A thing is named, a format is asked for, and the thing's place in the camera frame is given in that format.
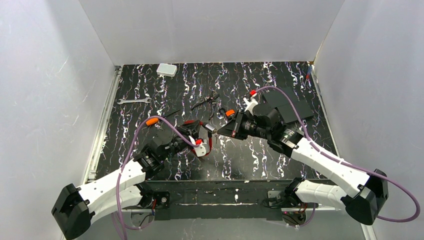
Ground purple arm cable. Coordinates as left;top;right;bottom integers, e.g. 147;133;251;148
110;115;200;240
255;86;421;223

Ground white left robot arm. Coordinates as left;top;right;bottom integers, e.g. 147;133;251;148
51;120;216;240

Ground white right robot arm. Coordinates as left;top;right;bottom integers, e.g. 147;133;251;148
217;103;388;226

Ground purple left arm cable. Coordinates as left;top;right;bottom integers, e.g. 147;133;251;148
110;115;200;240

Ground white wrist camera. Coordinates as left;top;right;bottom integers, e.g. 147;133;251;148
190;137;208;157
243;90;259;114

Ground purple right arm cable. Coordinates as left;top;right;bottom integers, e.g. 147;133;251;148
255;86;421;223

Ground black flat plate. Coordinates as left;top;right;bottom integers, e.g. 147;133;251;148
261;87;314;124

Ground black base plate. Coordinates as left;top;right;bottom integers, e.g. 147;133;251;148
124;180;316;224

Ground orange handled screwdriver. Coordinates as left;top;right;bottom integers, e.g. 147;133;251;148
146;109;180;127

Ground white rectangular box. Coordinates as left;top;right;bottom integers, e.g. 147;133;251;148
156;63;178;77

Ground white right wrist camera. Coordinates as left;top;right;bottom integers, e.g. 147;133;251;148
243;90;259;114

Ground red blue pen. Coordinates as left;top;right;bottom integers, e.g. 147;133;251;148
304;65;313;88

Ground grey handled pliers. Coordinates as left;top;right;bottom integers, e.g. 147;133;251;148
190;92;220;121

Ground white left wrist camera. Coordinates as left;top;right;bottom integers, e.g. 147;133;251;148
190;137;208;157

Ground silver open-end wrench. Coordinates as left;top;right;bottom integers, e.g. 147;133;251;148
116;97;151;105

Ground red cable lock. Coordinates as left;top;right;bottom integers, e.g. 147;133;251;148
202;122;217;157

